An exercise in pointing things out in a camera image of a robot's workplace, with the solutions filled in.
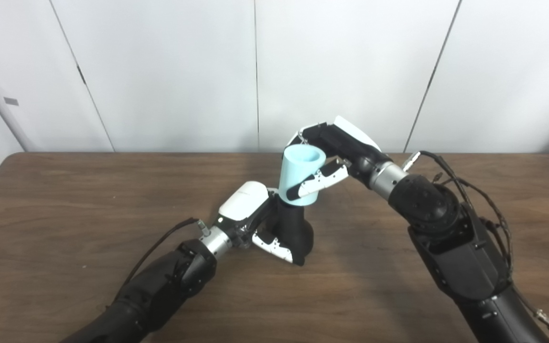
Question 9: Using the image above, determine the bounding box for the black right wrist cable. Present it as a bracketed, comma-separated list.
[402, 151, 549, 334]

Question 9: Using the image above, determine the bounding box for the light-blue hose piece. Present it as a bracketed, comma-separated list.
[278, 146, 326, 206]

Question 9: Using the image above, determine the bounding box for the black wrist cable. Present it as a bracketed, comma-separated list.
[122, 218, 208, 286]
[402, 151, 549, 334]

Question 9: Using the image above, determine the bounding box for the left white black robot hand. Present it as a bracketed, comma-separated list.
[212, 181, 306, 266]

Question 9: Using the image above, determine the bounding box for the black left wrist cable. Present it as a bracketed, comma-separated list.
[122, 218, 208, 286]

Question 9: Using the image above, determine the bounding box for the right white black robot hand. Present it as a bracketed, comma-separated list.
[285, 116, 386, 200]

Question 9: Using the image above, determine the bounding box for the black plastic nozzle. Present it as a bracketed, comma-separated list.
[267, 198, 314, 266]

